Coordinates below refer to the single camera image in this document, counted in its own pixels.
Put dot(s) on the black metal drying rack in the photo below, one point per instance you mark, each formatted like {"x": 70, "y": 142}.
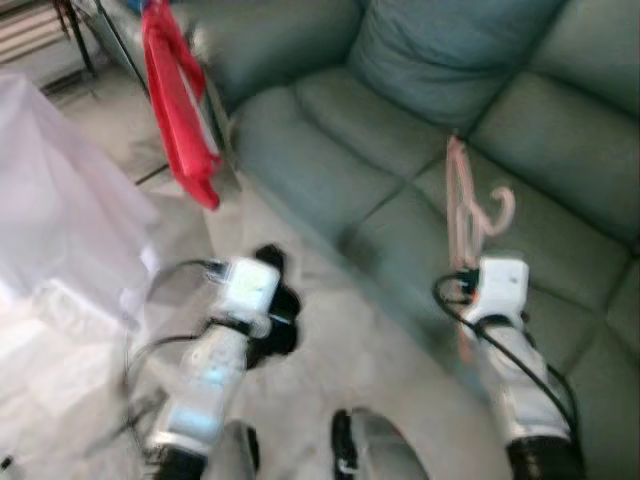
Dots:
{"x": 80, "y": 40}

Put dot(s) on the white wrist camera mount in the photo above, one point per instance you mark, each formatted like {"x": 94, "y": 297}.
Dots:
{"x": 505, "y": 285}
{"x": 250, "y": 290}

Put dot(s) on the black garment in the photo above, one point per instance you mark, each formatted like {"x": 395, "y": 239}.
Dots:
{"x": 285, "y": 320}

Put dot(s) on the white shirt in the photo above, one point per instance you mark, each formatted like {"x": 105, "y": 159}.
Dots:
{"x": 60, "y": 200}

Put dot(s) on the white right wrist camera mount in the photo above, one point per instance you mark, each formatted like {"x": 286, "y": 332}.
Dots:
{"x": 505, "y": 285}

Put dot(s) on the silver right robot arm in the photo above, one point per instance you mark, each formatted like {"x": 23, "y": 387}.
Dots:
{"x": 510, "y": 380}

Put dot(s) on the green sofa cushion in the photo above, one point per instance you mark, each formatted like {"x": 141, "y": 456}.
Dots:
{"x": 450, "y": 55}

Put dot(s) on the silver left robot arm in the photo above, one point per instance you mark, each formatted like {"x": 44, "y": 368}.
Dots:
{"x": 210, "y": 380}

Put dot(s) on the pink plastic hanger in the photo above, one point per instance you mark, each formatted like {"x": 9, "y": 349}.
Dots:
{"x": 456, "y": 200}

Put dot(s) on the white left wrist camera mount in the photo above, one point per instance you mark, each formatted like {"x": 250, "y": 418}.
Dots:
{"x": 250, "y": 290}

